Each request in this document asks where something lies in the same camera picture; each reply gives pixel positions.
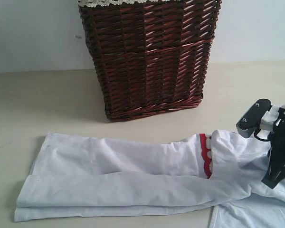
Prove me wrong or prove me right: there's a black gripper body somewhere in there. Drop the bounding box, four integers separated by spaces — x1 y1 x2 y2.
267 117 285 181

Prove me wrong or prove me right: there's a white t-shirt red patch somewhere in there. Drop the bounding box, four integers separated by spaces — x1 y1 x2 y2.
14 130 285 228

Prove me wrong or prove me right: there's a dark red wicker basket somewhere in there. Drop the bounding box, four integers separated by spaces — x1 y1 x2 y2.
79 0 221 121

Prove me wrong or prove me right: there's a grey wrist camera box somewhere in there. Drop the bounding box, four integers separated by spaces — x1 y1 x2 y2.
236 98 285 138

